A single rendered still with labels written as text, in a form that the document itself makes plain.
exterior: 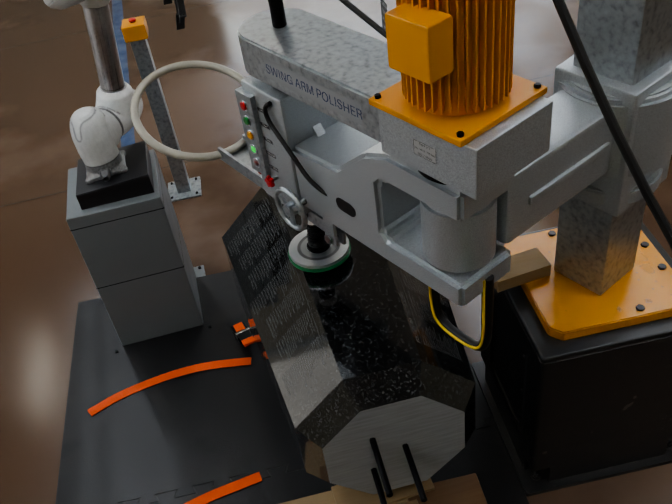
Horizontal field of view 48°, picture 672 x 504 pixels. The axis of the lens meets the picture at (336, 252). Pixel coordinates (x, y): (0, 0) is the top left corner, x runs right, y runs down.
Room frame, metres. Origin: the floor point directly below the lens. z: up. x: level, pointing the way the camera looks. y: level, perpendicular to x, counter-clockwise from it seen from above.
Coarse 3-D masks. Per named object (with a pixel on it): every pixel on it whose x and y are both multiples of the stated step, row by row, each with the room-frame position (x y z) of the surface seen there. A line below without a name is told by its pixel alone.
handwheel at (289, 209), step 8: (280, 192) 1.86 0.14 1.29; (288, 192) 1.82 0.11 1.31; (280, 200) 1.89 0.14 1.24; (296, 200) 1.80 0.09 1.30; (304, 200) 1.86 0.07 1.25; (280, 208) 1.88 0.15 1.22; (288, 208) 1.82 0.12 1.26; (296, 208) 1.80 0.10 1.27; (288, 216) 1.83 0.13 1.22; (304, 216) 1.78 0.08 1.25; (288, 224) 1.85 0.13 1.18; (296, 224) 1.83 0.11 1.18; (304, 224) 1.78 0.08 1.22
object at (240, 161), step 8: (224, 152) 2.33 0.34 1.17; (240, 152) 2.38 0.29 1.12; (248, 152) 2.37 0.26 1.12; (224, 160) 2.34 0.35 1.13; (232, 160) 2.29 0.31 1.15; (240, 160) 2.33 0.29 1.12; (248, 160) 2.32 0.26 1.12; (240, 168) 2.25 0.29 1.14; (248, 168) 2.21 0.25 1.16; (248, 176) 2.21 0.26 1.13; (256, 176) 2.17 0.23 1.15; (312, 216) 1.92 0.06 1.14; (320, 216) 1.89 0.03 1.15; (320, 224) 1.89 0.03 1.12; (344, 232) 1.80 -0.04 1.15; (328, 240) 1.80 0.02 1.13; (344, 240) 1.80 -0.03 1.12
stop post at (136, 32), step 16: (144, 16) 3.89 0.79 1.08; (128, 32) 3.77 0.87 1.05; (144, 32) 3.78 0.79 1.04; (144, 48) 3.80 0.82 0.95; (144, 64) 3.80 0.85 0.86; (160, 96) 3.80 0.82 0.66; (160, 112) 3.80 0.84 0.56; (160, 128) 3.79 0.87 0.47; (176, 144) 3.80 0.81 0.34; (176, 160) 3.80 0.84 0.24; (176, 176) 3.79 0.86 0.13; (176, 192) 3.81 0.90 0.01; (192, 192) 3.78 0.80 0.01
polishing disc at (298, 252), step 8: (304, 232) 2.11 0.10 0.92; (296, 240) 2.07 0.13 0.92; (304, 240) 2.06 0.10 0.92; (296, 248) 2.03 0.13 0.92; (304, 248) 2.02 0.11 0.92; (336, 248) 1.99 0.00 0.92; (344, 248) 1.99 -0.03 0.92; (296, 256) 1.99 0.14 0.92; (304, 256) 1.98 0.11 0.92; (312, 256) 1.97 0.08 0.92; (320, 256) 1.97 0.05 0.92; (328, 256) 1.96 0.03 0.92; (336, 256) 1.95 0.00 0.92; (344, 256) 1.96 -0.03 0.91; (304, 264) 1.94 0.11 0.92; (312, 264) 1.93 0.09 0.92; (320, 264) 1.93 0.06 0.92; (328, 264) 1.92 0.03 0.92
